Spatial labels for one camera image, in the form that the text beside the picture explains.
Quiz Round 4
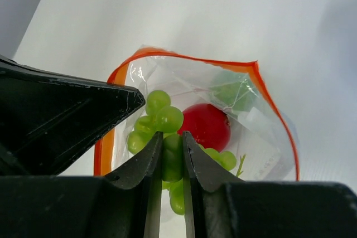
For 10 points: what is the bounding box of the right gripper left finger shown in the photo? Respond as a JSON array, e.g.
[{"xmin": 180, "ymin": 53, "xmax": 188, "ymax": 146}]
[{"xmin": 104, "ymin": 132, "xmax": 163, "ymax": 237}]

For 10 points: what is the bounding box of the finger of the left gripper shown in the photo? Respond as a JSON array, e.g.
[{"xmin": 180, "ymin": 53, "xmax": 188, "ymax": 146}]
[{"xmin": 1, "ymin": 57, "xmax": 145, "ymax": 176}]

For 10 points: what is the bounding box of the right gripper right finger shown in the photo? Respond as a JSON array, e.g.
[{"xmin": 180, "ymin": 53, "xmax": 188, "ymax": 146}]
[{"xmin": 182, "ymin": 132, "xmax": 243, "ymax": 237}]

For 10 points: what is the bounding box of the green fake lettuce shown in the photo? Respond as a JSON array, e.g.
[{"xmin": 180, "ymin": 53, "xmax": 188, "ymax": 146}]
[{"xmin": 127, "ymin": 90, "xmax": 245, "ymax": 215}]

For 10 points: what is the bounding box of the clear zip top bag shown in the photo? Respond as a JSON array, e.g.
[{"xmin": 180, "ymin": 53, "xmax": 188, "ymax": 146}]
[{"xmin": 93, "ymin": 44, "xmax": 301, "ymax": 224}]

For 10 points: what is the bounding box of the red fake apple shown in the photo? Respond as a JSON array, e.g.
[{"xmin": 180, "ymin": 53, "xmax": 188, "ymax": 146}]
[{"xmin": 177, "ymin": 103, "xmax": 231, "ymax": 153}]

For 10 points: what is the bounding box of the green fake lime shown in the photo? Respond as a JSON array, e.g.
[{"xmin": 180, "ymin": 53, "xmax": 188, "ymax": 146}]
[{"xmin": 209, "ymin": 70, "xmax": 260, "ymax": 113}]

